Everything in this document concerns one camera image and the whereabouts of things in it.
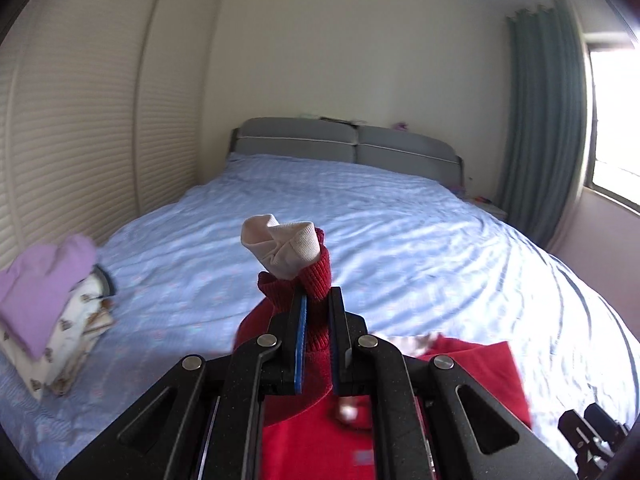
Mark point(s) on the teal curtain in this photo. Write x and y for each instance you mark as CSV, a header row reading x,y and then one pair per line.
x,y
545,120

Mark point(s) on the purple folded garment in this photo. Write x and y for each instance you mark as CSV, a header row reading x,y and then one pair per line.
x,y
35,295

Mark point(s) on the white nightstand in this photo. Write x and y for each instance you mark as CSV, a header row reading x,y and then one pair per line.
x,y
490,207

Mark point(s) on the white bear print garment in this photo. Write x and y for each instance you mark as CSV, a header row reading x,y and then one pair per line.
x,y
65,345

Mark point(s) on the dark books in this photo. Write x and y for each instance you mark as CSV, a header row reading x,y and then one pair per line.
x,y
345,121

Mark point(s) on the window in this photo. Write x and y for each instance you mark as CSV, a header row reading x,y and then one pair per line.
x,y
617,125

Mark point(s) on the bed with blue sheet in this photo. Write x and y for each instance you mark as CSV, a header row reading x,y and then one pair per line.
x,y
350,200

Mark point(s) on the grey padded headboard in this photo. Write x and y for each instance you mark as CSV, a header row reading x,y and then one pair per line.
x,y
300,142

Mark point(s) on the small purple toy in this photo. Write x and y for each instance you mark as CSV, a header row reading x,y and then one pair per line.
x,y
401,125

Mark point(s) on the red sweater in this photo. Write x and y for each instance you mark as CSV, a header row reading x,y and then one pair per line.
x,y
315,440

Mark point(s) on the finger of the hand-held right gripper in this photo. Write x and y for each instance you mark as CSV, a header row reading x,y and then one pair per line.
x,y
590,430

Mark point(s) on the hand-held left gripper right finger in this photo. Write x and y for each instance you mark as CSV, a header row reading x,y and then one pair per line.
x,y
334,360

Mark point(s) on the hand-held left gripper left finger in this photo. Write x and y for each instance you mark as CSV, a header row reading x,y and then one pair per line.
x,y
300,345

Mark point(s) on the white louvered wardrobe doors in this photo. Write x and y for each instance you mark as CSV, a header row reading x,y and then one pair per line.
x,y
75,125

